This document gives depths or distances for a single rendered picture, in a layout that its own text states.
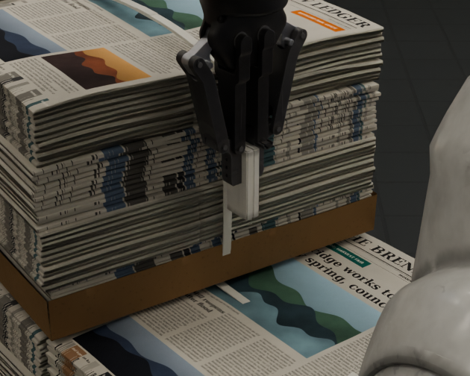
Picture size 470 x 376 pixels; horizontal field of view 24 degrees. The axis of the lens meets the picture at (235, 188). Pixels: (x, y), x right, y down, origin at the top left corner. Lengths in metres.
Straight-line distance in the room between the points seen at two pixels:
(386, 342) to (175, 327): 0.67
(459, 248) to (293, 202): 0.72
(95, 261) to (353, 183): 0.29
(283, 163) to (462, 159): 0.69
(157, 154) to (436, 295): 0.64
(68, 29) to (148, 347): 0.32
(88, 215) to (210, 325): 0.16
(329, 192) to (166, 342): 0.24
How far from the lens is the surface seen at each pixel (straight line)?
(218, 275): 1.06
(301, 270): 1.11
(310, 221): 1.10
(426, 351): 0.34
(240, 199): 0.99
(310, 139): 1.06
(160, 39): 1.05
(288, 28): 0.96
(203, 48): 0.91
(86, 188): 0.95
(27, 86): 0.94
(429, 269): 0.39
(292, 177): 1.06
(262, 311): 1.04
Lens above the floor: 1.41
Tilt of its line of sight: 27 degrees down
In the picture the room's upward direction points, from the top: straight up
